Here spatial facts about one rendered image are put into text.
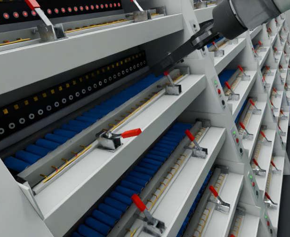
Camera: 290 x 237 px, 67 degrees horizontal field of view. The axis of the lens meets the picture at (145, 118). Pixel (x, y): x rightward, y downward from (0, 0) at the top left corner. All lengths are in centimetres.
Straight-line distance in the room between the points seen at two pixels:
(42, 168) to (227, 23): 41
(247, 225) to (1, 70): 91
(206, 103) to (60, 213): 59
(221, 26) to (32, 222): 44
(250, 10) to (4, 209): 46
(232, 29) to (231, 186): 55
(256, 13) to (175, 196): 41
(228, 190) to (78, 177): 59
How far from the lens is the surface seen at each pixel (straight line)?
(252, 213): 102
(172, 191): 56
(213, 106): 78
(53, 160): 38
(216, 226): 73
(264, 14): 47
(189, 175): 60
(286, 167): 172
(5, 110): 47
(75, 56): 38
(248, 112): 135
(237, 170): 89
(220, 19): 48
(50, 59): 36
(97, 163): 37
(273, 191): 141
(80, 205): 35
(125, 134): 35
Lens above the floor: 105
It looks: 13 degrees down
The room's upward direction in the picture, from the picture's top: 25 degrees counter-clockwise
